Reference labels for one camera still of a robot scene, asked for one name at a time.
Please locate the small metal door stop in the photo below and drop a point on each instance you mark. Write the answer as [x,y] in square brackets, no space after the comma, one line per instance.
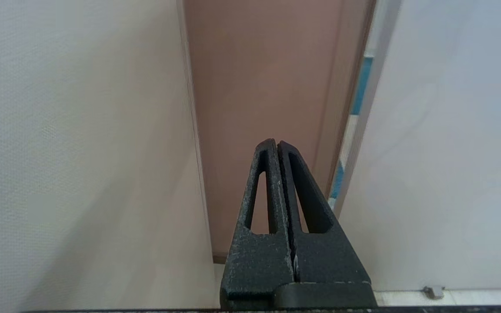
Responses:
[433,291]

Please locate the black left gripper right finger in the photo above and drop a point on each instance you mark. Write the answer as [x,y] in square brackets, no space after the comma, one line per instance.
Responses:
[333,261]

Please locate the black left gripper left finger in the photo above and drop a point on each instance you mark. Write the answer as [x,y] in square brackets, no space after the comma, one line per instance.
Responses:
[255,261]

